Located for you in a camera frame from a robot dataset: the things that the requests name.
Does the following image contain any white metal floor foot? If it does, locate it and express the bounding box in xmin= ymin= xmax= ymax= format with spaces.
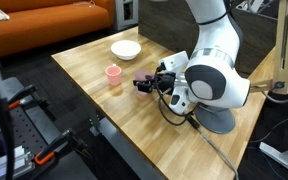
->
xmin=258 ymin=141 xmax=288 ymax=179

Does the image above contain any aluminium extrusion rail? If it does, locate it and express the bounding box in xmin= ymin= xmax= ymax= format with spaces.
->
xmin=0 ymin=143 xmax=35 ymax=180

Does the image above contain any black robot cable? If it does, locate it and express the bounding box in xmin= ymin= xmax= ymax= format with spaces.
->
xmin=153 ymin=64 xmax=202 ymax=131

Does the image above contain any black perforated robot platform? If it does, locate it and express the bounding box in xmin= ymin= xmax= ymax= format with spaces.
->
xmin=0 ymin=76 xmax=98 ymax=180

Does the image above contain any orange sofa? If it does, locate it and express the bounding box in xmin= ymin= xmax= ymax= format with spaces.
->
xmin=0 ymin=0 xmax=116 ymax=58

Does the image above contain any black orange bar clamp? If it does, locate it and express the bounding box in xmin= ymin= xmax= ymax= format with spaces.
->
xmin=5 ymin=84 xmax=38 ymax=111
xmin=33 ymin=129 xmax=85 ymax=167

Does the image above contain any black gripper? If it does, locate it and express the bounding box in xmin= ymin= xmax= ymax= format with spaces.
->
xmin=132 ymin=71 xmax=186 ymax=95

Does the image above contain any grey metal table frame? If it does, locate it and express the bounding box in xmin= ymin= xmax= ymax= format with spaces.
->
xmin=90 ymin=116 xmax=165 ymax=180

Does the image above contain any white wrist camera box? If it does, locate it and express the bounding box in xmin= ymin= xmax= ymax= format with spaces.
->
xmin=158 ymin=50 xmax=189 ymax=74

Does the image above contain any grey metal cabinet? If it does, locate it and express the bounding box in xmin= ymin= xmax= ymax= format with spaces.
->
xmin=114 ymin=0 xmax=140 ymax=31

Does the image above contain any translucent purple plastic cup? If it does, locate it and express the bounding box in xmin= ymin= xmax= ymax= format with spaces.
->
xmin=134 ymin=69 xmax=156 ymax=96

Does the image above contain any pink plastic cup with handle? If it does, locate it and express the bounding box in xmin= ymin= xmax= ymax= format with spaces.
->
xmin=104 ymin=63 xmax=123 ymax=87

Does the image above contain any grey braided cable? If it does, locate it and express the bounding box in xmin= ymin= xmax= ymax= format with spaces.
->
xmin=183 ymin=113 xmax=240 ymax=180

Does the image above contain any dark wood backdrop board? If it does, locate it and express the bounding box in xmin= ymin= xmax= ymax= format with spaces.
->
xmin=137 ymin=0 xmax=278 ymax=76

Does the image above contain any white bowl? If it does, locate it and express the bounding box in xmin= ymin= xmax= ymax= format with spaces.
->
xmin=110 ymin=39 xmax=142 ymax=61

